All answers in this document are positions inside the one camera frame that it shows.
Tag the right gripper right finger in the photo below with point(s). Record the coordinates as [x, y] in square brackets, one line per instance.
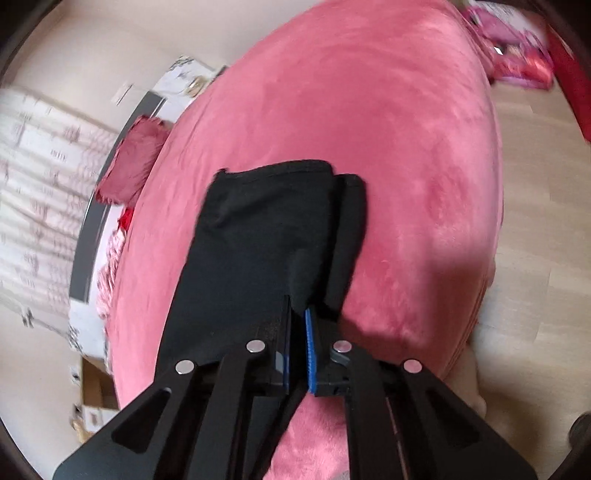
[403, 422]

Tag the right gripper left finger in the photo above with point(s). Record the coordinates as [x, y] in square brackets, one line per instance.
[193, 422]

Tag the black pants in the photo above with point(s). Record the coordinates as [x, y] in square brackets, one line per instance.
[289, 231]

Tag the pink floral clothing pile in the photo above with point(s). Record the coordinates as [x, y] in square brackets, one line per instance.
[107, 273]

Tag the cardboard box on floor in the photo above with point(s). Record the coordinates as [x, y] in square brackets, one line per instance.
[97, 403]

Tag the small red cloth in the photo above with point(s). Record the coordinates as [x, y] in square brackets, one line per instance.
[125, 219]

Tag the dark red ruffled pillow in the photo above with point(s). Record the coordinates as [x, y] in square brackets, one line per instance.
[133, 161]

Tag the patterned white pink curtain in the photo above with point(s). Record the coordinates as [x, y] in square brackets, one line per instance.
[50, 162]

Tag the pink velvet bed cover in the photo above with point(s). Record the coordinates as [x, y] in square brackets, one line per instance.
[392, 91]

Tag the grey and white headboard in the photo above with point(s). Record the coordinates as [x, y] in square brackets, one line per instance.
[88, 337]

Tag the right white nightstand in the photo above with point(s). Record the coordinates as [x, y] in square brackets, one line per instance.
[181, 84]

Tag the pink packaged item on floor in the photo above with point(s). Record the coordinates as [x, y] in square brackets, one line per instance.
[515, 40]

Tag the white wall socket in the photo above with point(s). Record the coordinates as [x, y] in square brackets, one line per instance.
[121, 93]

